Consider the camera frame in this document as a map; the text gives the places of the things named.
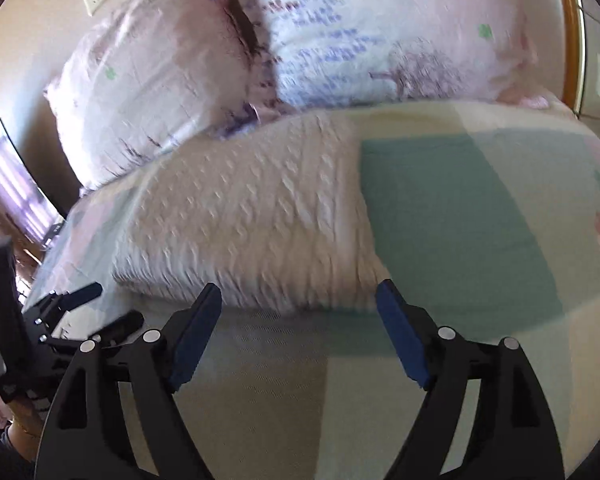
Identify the pink printed pillow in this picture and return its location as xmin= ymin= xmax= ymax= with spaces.
xmin=219 ymin=0 xmax=557 ymax=113
xmin=44 ymin=0 xmax=262 ymax=192

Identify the white cable knit sweater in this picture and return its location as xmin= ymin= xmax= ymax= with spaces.
xmin=111 ymin=109 xmax=397 ymax=317

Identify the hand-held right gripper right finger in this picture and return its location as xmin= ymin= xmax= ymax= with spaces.
xmin=374 ymin=279 xmax=566 ymax=480

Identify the flat screen television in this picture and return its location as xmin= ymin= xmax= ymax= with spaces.
xmin=0 ymin=117 xmax=65 ymax=248

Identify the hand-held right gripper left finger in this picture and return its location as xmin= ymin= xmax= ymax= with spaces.
xmin=34 ymin=282 xmax=224 ymax=480

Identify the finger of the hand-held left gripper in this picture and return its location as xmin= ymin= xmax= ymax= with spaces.
xmin=65 ymin=309 xmax=146 ymax=357
xmin=55 ymin=282 xmax=104 ymax=312

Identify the person's left forearm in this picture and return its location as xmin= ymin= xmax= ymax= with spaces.
xmin=1 ymin=394 xmax=45 ymax=462

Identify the pastel checked bed sheet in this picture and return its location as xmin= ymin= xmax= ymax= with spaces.
xmin=30 ymin=95 xmax=600 ymax=480

